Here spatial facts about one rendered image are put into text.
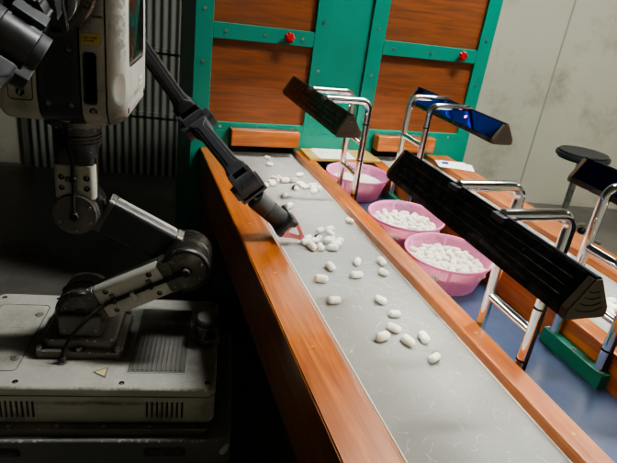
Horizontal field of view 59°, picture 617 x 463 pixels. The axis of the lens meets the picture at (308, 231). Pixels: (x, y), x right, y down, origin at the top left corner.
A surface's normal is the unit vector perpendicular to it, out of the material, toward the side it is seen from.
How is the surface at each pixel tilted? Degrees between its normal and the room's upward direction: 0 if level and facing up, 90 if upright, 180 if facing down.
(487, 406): 0
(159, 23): 90
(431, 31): 90
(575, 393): 0
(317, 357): 0
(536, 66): 90
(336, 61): 90
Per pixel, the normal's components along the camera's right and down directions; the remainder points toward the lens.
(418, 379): 0.13, -0.91
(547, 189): 0.13, 0.42
